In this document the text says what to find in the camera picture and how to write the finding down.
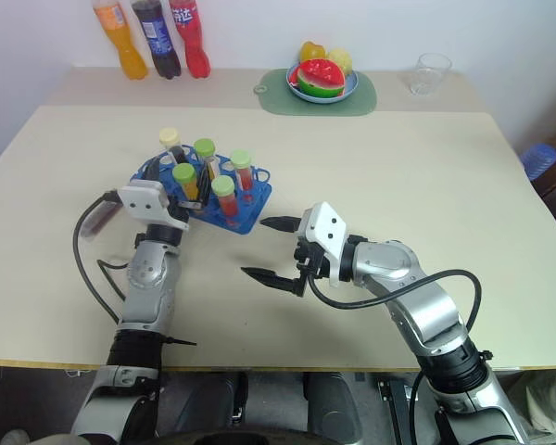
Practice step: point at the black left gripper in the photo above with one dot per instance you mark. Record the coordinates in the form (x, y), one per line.
(178, 211)

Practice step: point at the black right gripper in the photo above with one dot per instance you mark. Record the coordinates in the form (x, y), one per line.
(314, 262)

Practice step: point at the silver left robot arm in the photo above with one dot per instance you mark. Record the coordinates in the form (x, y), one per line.
(148, 278)

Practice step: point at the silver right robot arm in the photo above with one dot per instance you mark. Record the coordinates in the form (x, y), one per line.
(426, 306)

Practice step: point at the green cap yellow test tube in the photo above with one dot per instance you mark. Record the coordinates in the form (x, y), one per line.
(185, 178)

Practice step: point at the green cap clear test tube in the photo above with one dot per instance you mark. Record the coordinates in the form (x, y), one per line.
(205, 147)

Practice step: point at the yellow cap dark test tube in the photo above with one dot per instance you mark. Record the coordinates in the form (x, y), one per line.
(169, 136)

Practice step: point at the blue test tube rack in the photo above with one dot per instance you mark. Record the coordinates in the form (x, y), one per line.
(248, 211)

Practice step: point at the green cap red test tube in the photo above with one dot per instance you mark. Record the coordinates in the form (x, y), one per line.
(226, 197)
(242, 169)

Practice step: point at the dark red liquid test tube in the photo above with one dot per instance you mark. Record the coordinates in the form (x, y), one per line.
(99, 220)

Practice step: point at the green cutting mat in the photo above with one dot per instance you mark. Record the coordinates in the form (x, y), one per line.
(278, 99)

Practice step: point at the dark cola bottle blue label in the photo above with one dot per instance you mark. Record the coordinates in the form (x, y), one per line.
(163, 51)

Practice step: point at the red soda bottle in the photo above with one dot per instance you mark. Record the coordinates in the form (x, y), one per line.
(195, 51)

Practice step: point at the orange soda bottle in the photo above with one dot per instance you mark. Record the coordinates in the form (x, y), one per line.
(130, 55)

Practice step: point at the dark rounded shape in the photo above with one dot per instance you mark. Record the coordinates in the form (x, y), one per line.
(204, 403)
(333, 408)

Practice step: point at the toy watermelon slice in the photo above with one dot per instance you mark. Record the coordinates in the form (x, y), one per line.
(322, 79)

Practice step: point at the blue plate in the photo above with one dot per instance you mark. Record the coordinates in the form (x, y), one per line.
(351, 84)

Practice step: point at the orange-yellow toy fruit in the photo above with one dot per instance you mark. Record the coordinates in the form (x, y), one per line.
(312, 51)

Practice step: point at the pale yellow toy fruit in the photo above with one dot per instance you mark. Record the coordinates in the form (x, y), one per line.
(342, 60)

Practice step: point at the clear glass cup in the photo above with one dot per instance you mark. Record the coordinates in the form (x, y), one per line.
(428, 74)

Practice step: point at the blue plastic stool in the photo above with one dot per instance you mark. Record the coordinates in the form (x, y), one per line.
(539, 160)

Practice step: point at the grey shoe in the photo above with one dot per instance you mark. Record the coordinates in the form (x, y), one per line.
(16, 438)

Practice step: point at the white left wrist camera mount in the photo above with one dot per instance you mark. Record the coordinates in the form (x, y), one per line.
(143, 199)

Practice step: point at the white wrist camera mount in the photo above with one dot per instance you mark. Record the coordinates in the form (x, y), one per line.
(326, 232)
(143, 199)

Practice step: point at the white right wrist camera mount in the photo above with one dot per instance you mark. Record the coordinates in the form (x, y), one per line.
(326, 232)

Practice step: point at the black metal frame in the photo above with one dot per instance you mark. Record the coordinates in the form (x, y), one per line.
(396, 408)

